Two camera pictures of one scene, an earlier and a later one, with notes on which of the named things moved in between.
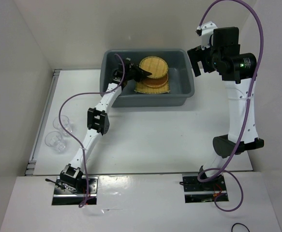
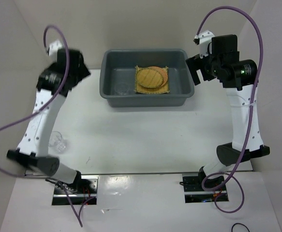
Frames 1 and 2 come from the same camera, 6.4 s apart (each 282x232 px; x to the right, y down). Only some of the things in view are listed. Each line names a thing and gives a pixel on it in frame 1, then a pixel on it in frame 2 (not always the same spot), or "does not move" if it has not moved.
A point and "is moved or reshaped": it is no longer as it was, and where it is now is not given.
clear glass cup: (54, 139) does not move
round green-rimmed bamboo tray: (155, 65) to (149, 78)
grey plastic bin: (180, 78) does not move
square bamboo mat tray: (141, 87) does not move
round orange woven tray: (155, 82) to (161, 77)
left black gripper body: (132, 75) to (83, 73)
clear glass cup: (66, 122) is moved or reshaped
